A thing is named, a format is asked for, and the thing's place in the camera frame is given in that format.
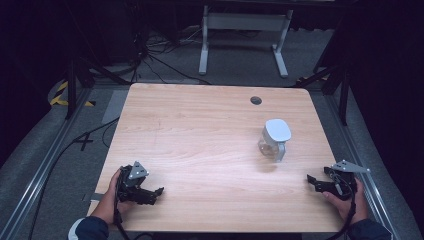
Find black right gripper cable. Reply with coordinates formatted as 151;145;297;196
332;173;358;240

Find grey metal desk frame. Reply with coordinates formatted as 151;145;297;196
198;4;294;79

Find yellow black floor tape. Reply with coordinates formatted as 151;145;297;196
49;81;97;108

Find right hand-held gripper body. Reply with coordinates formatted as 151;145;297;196
321;159;371;202

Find person's left hand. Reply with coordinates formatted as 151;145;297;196
89;167;135;225

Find tangle of black floor cables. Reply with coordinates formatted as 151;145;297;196
130;26;213;86

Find person's right hand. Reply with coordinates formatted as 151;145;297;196
321;177;370;226

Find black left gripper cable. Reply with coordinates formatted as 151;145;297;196
112;185;155;240

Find black metal stand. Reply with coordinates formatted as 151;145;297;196
293;62;352;127
64;55;132;121

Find glass pitcher with white lid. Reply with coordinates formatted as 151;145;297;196
257;118;293;164

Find long black floor cable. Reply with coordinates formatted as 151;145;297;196
27;116;121;240

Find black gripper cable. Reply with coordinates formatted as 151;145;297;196
332;173;358;240
112;185;155;240

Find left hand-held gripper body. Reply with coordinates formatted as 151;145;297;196
115;161;158;206

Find grey metal floor rail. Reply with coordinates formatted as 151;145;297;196
323;93;402;240
0;85;95;240

